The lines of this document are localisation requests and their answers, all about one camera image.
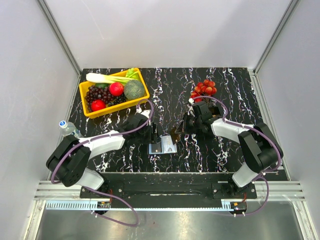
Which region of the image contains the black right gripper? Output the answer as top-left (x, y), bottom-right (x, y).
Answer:
top-left (175, 112), bottom-right (202, 135)

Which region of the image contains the black credit card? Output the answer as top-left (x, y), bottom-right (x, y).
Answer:
top-left (149, 142), bottom-right (162, 154)

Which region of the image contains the black leather card holder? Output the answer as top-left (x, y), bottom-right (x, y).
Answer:
top-left (148, 135), bottom-right (177, 155)

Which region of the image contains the black card storage box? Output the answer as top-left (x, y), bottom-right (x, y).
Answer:
top-left (208, 105), bottom-right (224, 118)

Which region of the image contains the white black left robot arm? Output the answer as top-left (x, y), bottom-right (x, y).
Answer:
top-left (46, 110), bottom-right (160, 198)

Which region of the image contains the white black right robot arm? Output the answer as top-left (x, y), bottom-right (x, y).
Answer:
top-left (175, 101), bottom-right (284, 198)

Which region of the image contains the red artificial berry bunch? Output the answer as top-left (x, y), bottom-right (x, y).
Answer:
top-left (190, 79), bottom-right (217, 99)

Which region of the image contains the green melon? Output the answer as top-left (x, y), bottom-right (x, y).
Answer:
top-left (123, 80), bottom-right (145, 100)

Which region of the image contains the red apple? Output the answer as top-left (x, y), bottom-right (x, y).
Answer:
top-left (109, 82), bottom-right (124, 97)

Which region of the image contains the white green leek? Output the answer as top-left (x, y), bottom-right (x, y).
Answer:
top-left (86, 68), bottom-right (139, 85)

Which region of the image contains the red tomato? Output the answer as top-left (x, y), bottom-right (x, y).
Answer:
top-left (90, 99), bottom-right (106, 112)

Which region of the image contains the dark purple grape bunch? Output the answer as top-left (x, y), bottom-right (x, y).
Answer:
top-left (84, 85), bottom-right (127, 108)

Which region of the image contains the yellow plastic tray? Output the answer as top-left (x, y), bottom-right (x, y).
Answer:
top-left (79, 68), bottom-right (150, 119)

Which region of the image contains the plastic water bottle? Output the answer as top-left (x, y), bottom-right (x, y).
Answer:
top-left (59, 120), bottom-right (82, 139)

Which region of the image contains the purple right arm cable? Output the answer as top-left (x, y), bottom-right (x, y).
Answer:
top-left (188, 95), bottom-right (285, 218)

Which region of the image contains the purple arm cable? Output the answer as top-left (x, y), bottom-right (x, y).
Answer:
top-left (188, 95), bottom-right (285, 218)
top-left (50, 98), bottom-right (155, 227)

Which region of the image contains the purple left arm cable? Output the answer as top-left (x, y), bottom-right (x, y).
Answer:
top-left (50, 98), bottom-right (155, 227)

